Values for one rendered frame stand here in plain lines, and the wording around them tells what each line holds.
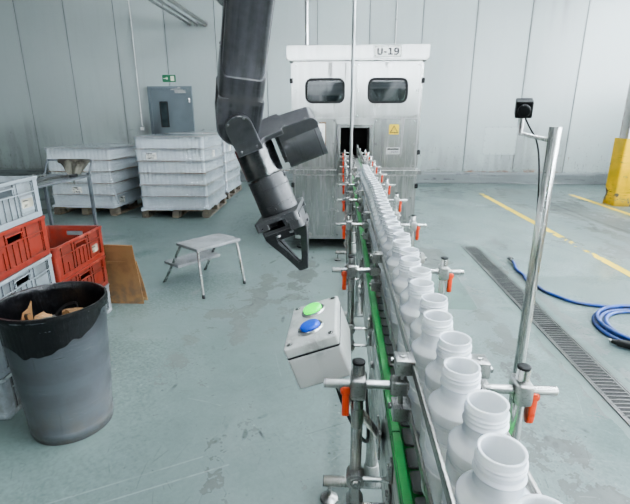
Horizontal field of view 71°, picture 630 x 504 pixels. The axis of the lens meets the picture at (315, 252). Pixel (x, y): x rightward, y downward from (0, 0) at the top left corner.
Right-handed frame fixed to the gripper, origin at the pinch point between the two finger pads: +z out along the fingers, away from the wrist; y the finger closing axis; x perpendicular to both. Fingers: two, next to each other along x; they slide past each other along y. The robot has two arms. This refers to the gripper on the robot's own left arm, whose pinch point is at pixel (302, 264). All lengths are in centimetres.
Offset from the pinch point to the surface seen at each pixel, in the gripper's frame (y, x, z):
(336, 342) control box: -10.6, -2.5, 9.1
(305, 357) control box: -10.6, 2.4, 9.9
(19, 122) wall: 957, 700, -270
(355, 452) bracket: -16.0, -0.3, 22.7
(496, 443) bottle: -34.9, -16.5, 9.1
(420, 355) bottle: -14.8, -12.8, 12.1
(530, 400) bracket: -16.7, -23.6, 21.4
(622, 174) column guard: 694, -405, 240
